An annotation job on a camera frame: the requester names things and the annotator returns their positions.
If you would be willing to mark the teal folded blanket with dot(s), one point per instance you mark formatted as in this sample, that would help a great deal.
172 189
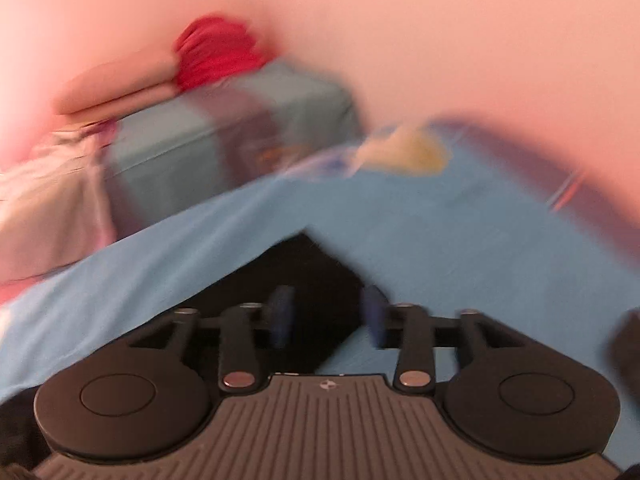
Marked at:
179 153

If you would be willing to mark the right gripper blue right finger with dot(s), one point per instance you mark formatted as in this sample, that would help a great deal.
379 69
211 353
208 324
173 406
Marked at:
408 328

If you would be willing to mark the grey pink pillow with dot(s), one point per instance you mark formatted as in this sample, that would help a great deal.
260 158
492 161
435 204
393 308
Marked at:
54 207

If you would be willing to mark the red folded cloth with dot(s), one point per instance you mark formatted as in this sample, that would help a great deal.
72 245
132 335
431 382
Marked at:
213 48

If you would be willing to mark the pink bolster pillow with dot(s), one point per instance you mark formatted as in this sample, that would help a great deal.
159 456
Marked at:
112 80

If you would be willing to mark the black pants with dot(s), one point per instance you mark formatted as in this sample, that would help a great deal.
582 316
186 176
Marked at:
148 405

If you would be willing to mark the blue floral bed sheet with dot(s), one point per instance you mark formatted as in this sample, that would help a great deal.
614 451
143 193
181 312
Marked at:
502 230

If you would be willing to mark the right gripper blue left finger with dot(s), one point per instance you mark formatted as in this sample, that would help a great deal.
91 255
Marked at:
248 332

